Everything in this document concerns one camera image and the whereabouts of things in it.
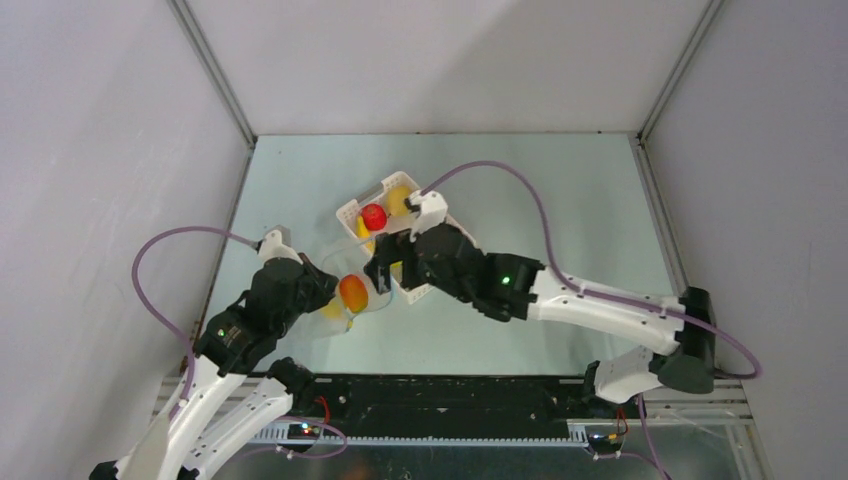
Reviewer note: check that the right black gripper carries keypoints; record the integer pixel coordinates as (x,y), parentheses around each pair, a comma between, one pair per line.
(388,260)

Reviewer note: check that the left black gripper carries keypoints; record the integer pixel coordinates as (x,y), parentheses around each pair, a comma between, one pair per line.
(324,282)

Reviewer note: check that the yellow toy banana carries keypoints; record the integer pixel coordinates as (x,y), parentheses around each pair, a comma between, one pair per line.
(364,234)

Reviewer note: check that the yellow toy starfruit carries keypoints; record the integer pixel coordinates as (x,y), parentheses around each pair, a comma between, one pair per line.
(334,311)

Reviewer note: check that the clear zip top bag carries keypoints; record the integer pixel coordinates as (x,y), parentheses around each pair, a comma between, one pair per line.
(343,257)

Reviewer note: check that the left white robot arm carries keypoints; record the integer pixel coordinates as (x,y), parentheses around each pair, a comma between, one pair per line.
(184,441)

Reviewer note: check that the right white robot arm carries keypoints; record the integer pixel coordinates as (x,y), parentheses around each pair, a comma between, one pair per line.
(674,343)

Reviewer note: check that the small red toy apple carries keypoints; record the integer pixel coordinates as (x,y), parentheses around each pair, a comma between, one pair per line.
(374,217)

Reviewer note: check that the white perforated plastic basket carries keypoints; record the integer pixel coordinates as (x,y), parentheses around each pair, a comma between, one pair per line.
(348,213)

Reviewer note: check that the yellow toy lemon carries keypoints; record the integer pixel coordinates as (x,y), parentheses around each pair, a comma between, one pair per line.
(395,201)

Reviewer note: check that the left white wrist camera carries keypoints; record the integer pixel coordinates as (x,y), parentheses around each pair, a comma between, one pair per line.
(276,243)

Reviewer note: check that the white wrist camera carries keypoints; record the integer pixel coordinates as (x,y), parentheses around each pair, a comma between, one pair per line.
(276,243)
(430,210)

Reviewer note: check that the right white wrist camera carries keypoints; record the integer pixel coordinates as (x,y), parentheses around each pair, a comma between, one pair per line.
(430,210)

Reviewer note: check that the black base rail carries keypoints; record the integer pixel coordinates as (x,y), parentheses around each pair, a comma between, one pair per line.
(456,406)

